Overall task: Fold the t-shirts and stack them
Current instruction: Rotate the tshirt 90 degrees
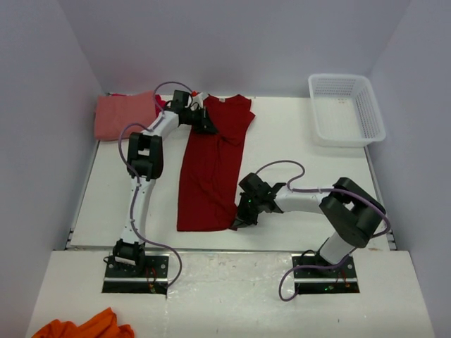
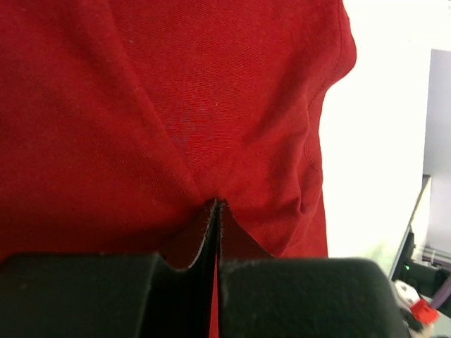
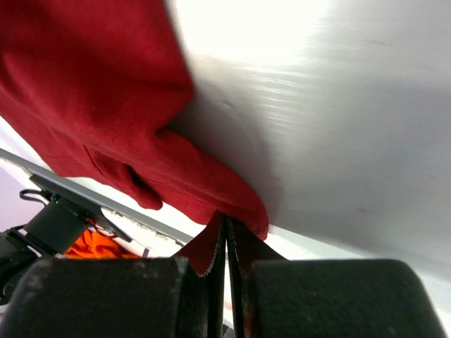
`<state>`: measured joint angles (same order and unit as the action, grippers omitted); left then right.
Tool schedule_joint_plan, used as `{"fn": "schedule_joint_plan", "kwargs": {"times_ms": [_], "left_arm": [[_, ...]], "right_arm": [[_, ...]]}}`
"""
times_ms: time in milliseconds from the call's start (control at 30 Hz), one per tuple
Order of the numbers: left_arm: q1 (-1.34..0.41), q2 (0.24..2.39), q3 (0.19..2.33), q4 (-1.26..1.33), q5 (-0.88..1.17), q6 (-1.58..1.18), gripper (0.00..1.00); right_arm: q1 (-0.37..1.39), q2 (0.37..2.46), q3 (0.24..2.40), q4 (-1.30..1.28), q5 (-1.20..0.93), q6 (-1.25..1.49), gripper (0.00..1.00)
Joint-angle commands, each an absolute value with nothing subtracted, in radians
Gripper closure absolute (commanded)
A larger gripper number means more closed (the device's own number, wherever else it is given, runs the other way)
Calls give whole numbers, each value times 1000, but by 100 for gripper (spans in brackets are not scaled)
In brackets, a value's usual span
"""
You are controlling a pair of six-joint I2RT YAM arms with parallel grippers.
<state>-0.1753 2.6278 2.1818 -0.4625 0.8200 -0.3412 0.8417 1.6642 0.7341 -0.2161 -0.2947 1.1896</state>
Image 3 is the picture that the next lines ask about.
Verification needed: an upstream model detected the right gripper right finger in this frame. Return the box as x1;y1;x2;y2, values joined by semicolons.
227;219;446;337

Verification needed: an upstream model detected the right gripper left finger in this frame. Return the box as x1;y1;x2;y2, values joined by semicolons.
1;213;226;337

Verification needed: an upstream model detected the dark red t shirt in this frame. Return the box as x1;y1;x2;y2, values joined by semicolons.
0;0;270;241

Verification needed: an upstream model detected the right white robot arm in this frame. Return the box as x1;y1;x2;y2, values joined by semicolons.
1;203;446;337

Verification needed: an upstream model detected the orange t shirt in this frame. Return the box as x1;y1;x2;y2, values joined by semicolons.
64;230;138;259

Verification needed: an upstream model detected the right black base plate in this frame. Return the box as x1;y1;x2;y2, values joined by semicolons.
30;174;132;243

